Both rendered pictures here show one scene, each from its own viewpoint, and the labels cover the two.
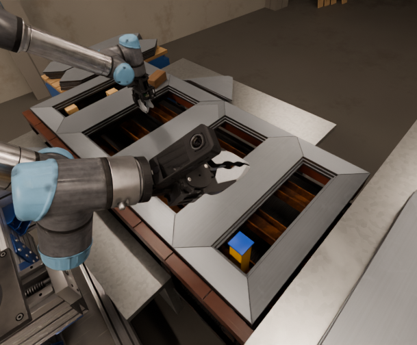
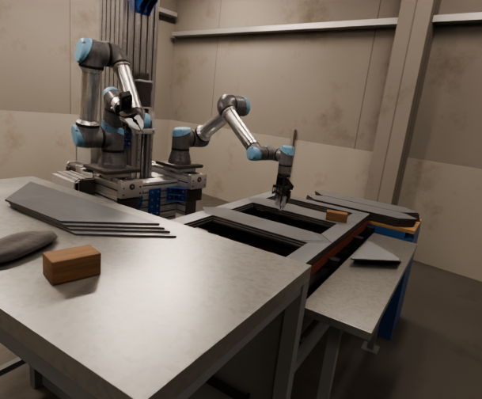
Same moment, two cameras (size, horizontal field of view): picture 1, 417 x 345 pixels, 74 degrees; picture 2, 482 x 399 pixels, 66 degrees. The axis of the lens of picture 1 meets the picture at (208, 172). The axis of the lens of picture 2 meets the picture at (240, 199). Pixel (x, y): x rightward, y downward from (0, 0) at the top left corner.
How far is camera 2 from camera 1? 165 cm
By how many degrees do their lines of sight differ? 68
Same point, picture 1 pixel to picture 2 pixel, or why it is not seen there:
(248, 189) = not seen: hidden behind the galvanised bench
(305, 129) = (339, 306)
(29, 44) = (225, 115)
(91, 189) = (110, 96)
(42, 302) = (115, 182)
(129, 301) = not seen: hidden behind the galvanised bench
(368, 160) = not seen: outside the picture
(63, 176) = (112, 90)
